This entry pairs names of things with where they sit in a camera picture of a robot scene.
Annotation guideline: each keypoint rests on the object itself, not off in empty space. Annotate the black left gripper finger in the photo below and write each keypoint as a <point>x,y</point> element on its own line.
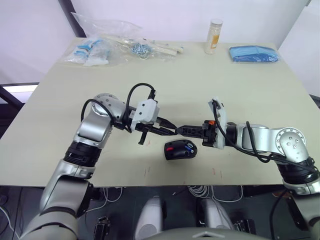
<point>165,131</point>
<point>143,137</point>

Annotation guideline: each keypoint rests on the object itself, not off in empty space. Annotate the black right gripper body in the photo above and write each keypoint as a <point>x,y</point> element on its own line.
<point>209,135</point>

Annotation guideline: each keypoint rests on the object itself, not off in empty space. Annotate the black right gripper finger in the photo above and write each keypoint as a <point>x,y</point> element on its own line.
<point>190,134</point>
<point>193,127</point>

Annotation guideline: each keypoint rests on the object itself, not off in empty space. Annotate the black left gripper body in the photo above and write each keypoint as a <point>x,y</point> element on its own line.
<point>165,123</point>

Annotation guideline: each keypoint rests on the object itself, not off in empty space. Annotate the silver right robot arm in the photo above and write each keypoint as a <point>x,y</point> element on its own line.
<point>287,142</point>

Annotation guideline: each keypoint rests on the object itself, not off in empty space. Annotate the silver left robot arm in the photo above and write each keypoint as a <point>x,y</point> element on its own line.
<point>92,127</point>

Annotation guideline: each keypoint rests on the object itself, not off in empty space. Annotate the black mouse base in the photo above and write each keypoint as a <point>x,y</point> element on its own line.
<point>178,151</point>

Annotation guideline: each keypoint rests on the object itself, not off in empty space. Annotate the white rounded robot leg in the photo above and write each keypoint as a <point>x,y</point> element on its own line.
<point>215,215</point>
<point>150,220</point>

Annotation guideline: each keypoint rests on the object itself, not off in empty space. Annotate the blue packaged cloth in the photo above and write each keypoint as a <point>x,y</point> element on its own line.
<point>252,53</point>

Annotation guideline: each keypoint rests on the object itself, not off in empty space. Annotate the clear bottle with yellow label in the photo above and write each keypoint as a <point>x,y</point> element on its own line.
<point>213,37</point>

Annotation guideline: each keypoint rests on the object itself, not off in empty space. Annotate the black floor device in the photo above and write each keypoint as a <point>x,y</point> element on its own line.
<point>102,228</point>
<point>245,227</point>

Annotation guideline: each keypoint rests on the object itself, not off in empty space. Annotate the grey robot torso edge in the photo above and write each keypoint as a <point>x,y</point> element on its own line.
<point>207,234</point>

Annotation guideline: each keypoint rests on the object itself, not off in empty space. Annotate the large clear plastic bag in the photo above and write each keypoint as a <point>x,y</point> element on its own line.
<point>120,32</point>

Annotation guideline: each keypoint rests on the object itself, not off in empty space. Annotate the clear bag with blue items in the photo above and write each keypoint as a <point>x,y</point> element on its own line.
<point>87,52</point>

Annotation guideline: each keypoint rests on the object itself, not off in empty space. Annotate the dark side furniture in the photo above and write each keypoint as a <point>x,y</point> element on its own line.
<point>10,100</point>

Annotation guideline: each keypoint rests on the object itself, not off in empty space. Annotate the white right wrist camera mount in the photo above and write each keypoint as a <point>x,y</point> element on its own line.
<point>221,117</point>

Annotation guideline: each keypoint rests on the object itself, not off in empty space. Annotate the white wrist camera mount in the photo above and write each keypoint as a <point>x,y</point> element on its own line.
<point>221,117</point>
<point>147,110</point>

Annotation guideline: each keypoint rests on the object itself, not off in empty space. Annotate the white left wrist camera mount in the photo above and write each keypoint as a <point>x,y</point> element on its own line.
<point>147,110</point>

